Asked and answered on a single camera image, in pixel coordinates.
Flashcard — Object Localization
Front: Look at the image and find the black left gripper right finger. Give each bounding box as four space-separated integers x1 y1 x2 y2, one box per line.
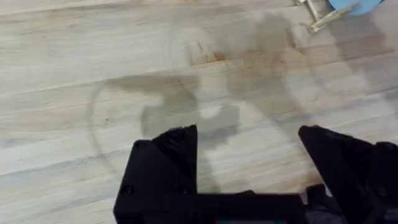
297 124 398 224

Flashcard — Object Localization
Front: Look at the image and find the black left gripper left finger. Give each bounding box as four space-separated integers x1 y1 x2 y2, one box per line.
113 124 198 224

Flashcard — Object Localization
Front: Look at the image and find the blue plate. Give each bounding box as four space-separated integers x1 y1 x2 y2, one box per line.
328 0 385 16

